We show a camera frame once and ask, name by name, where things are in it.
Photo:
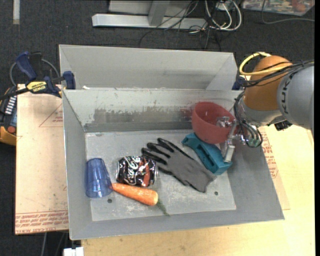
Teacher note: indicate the orange toy carrot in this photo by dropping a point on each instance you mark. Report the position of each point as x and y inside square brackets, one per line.
[136, 193]

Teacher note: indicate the red bowl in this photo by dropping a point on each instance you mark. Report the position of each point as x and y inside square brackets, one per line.
[207, 125]

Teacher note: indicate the grey metal bin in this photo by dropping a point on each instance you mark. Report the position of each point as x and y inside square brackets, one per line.
[150, 120]

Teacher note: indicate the black cylinder on white bracket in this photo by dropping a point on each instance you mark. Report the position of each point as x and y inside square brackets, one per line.
[282, 125]

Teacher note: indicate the crushed black drink can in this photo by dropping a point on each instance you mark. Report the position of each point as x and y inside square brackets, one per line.
[135, 171]

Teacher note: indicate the black and grey glove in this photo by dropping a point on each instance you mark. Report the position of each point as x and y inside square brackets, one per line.
[185, 167]

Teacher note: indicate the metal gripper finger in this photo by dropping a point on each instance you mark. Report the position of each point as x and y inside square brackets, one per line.
[224, 122]
[229, 152]

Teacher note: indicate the teal plastic block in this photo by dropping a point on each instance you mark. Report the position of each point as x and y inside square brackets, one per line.
[207, 156]

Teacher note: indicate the clear blue plastic cup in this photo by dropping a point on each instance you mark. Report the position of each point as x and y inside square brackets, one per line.
[97, 178]

